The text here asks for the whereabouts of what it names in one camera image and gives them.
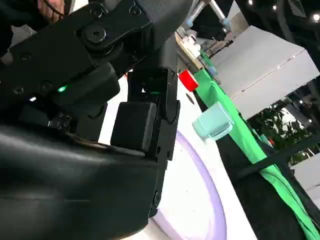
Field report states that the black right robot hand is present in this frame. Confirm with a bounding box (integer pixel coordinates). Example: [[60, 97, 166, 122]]
[[0, 0, 193, 240]]

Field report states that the lilac plate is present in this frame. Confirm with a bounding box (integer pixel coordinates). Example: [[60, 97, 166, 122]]
[[151, 129, 229, 240]]

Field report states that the red block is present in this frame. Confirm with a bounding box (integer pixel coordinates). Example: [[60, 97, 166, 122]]
[[178, 69, 200, 92]]

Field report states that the pale green mug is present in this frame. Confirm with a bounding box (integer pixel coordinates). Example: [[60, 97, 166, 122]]
[[191, 100, 236, 146]]

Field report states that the person's hand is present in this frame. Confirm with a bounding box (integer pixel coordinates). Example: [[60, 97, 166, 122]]
[[37, 0, 67, 25]]

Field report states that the green cloth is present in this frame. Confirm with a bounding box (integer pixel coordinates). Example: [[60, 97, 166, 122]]
[[193, 48, 320, 240]]

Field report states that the green leafy plant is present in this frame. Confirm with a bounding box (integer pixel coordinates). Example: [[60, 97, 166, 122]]
[[247, 99, 320, 166]]

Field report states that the white cabinet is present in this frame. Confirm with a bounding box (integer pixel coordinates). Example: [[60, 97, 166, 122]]
[[209, 24, 320, 121]]

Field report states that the black frame bar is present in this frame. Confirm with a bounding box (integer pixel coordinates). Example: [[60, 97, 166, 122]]
[[234, 134, 320, 181]]

